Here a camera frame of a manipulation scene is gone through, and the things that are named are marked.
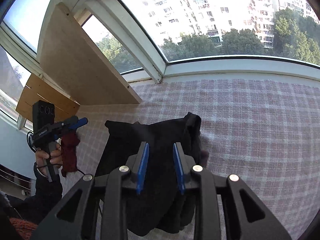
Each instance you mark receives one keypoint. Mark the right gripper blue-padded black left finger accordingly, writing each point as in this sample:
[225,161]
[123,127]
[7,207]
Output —
[138,165]

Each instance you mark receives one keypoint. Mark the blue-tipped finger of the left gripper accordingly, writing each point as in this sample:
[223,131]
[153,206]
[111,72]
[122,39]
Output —
[81,122]

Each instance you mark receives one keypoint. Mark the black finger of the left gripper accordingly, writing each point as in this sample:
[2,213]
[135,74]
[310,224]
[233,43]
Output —
[70,122]

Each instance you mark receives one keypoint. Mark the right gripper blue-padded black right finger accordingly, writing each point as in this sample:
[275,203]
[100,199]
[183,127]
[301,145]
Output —
[183,164]

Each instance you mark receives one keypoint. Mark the red garment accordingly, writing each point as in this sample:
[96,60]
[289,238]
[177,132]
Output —
[69,142]

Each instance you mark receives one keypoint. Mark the black garment with yellow lines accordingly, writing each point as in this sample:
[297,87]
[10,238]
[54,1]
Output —
[161,204]

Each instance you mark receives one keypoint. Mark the black sleeved left forearm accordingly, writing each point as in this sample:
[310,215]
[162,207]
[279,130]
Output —
[35,208]

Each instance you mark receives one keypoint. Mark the person's left hand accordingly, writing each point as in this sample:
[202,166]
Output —
[43,158]

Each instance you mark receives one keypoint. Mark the mauve brown folded garment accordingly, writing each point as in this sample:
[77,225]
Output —
[204,153]

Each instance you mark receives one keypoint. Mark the pine slat panel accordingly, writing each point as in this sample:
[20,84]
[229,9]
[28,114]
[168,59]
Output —
[35,90]

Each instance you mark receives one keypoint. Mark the light wooden board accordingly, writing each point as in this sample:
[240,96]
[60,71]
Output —
[73,61]

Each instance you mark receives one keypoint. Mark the pink plaid bed cover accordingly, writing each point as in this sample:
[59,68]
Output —
[266,132]

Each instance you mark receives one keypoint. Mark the white window frame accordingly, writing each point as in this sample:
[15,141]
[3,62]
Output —
[156,40]

